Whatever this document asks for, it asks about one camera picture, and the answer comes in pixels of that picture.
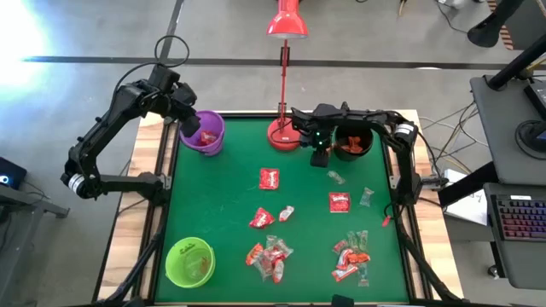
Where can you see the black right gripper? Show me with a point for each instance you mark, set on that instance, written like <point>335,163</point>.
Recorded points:
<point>317,134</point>

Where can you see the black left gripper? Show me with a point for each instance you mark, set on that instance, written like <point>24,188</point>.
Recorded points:
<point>170,91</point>

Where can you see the red candy pack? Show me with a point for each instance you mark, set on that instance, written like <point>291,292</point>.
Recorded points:
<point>212,135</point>
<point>269,178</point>
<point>204,140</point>
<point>339,202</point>
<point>261,218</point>

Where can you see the clear green candy wrapper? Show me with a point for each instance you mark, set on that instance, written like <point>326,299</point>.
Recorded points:
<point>366,197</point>

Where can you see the red white candy wrapper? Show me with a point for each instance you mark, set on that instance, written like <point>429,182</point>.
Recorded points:
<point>344,258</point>
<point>286,213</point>

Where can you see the small red candy wrapper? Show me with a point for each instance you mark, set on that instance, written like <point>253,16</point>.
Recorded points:
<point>340,246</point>

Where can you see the clear candy wrapper red print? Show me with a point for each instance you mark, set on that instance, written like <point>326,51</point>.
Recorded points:
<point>286,246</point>

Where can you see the orange white printed candy wrapper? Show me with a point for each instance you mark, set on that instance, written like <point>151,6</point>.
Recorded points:
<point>278,273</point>

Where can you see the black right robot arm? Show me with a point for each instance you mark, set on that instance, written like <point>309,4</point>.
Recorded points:
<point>409,162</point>

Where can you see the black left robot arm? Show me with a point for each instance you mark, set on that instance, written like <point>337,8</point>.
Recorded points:
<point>128,184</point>

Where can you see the red white candy bar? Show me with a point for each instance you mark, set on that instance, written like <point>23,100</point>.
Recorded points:
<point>344,273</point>

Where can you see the purple plastic bucket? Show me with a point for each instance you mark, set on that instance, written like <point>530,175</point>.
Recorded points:
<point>215,123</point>

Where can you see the black plastic bucket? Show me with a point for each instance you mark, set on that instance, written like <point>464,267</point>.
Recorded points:
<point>367,133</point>

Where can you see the red desk lamp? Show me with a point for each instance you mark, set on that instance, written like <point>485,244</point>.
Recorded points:
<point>285,85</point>

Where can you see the small red connector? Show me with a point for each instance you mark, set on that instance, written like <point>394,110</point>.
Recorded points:
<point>386,221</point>

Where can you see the green table mat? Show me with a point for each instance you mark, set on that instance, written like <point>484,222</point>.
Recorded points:
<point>213,213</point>

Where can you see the green plastic bucket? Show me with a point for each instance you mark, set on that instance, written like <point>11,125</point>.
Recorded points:
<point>179,273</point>

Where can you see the white paper sheet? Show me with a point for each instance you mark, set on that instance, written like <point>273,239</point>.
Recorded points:
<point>469,213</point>

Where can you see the grey stand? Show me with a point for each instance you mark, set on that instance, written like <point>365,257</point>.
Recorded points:
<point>34,200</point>

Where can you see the grey desk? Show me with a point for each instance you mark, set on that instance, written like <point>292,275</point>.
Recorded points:
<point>499,128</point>

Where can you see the black tablet blue light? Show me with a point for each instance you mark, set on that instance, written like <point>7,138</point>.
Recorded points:
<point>10,172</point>

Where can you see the backlit black keyboard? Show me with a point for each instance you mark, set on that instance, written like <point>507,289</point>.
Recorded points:
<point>520,217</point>

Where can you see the black round device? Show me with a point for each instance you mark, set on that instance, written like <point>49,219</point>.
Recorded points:
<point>531,136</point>

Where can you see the black stand foot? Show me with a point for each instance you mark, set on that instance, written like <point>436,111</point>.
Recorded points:
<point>490,27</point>

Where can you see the black pole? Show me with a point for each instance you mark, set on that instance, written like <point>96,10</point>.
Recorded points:
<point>516,66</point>

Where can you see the striped floor mat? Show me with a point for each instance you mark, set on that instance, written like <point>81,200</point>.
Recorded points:
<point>507,40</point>

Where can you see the grey keyboard shelf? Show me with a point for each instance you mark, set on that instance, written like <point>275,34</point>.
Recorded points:
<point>524,264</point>

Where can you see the black metal table frame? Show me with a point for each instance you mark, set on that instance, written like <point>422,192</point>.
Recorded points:
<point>404,256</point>

